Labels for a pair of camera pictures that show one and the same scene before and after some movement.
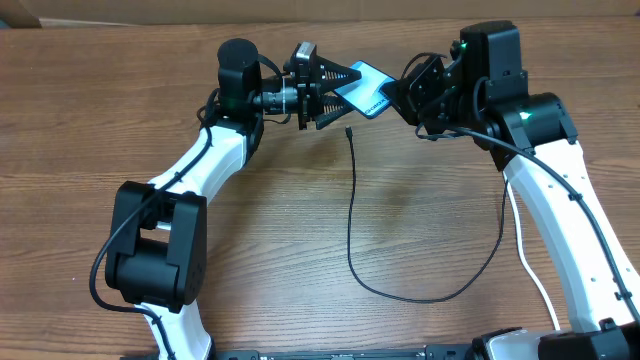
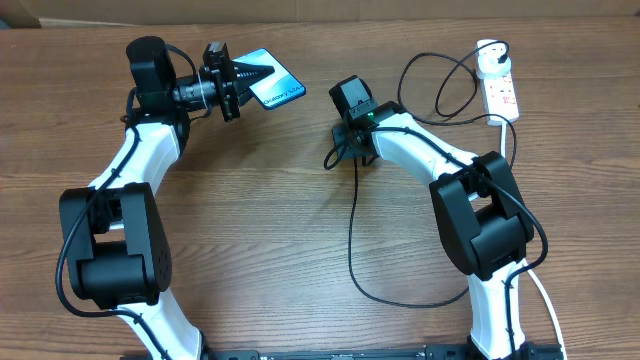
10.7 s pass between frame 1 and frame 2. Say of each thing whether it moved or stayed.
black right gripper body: moved
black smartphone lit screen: moved
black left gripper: moved
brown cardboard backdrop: stayed
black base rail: stayed
